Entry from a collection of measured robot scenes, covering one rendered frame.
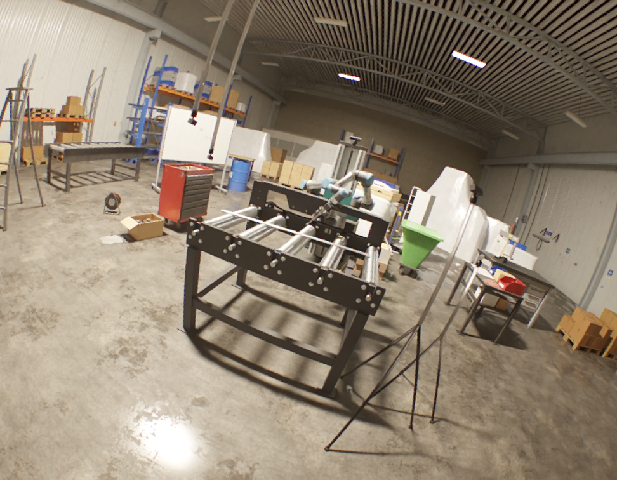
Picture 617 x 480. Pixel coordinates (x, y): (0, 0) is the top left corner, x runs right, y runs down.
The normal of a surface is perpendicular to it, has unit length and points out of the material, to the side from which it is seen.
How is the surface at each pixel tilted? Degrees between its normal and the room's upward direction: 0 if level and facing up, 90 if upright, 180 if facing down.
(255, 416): 0
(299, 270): 90
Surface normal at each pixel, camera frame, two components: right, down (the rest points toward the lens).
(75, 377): 0.26, -0.91
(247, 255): -0.25, 0.25
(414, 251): -0.42, 0.36
